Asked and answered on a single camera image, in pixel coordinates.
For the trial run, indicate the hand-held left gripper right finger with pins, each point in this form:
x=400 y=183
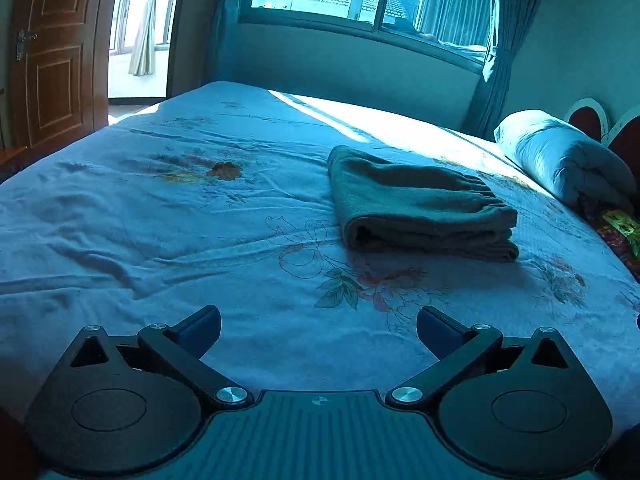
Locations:
x=440 y=332

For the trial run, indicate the dark green towel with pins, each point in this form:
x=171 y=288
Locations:
x=415 y=205

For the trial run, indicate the red and white headboard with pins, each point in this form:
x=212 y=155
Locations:
x=587 y=120

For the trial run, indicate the bed with floral blue sheet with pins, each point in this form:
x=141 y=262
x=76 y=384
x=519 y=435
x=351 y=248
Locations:
x=150 y=240

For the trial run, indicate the brown wooden door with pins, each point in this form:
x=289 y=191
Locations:
x=55 y=50

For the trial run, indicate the hallway window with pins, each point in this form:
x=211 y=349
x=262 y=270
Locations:
x=135 y=5

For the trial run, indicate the white hallway curtain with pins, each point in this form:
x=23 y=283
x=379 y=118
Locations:
x=147 y=20

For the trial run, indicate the rolled light blue quilt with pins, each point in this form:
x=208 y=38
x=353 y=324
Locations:
x=560 y=155

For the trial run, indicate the brown wooden furniture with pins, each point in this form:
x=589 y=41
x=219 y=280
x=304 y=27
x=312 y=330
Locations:
x=11 y=162

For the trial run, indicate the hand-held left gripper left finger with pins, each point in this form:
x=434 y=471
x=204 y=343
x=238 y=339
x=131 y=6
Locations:
x=197 y=332

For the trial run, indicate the colourful patterned pillow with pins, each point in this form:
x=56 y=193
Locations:
x=620 y=230

